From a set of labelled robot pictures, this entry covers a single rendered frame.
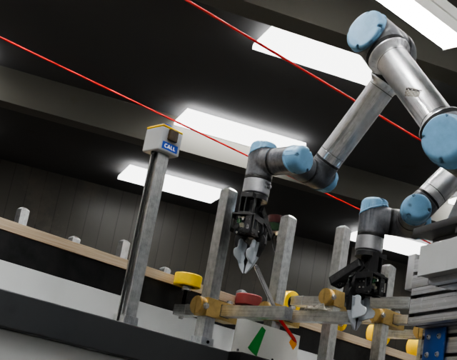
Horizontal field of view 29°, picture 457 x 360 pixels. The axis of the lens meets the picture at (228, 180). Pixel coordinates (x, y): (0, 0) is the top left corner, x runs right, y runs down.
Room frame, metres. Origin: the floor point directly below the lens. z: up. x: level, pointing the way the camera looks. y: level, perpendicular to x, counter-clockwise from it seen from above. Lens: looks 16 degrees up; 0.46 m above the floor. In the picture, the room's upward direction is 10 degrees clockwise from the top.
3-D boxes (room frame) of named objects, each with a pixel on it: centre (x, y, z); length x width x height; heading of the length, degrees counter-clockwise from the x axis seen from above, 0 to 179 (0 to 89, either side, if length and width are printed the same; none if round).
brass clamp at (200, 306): (2.43, -0.03, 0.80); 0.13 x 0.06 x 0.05; 131
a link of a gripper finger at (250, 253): (2.35, -0.09, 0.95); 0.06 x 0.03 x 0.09; 151
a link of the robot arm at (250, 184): (2.36, -0.08, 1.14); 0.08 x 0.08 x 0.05
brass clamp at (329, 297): (2.75, -0.40, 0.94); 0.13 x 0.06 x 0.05; 131
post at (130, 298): (2.24, 0.19, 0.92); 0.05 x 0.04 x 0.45; 131
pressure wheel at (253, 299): (2.72, -0.13, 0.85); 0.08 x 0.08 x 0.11
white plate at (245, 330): (2.54, -0.19, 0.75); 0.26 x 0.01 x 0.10; 131
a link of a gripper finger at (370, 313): (2.39, -0.43, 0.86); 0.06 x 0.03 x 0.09; 41
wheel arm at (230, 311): (2.41, -0.07, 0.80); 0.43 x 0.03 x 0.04; 41
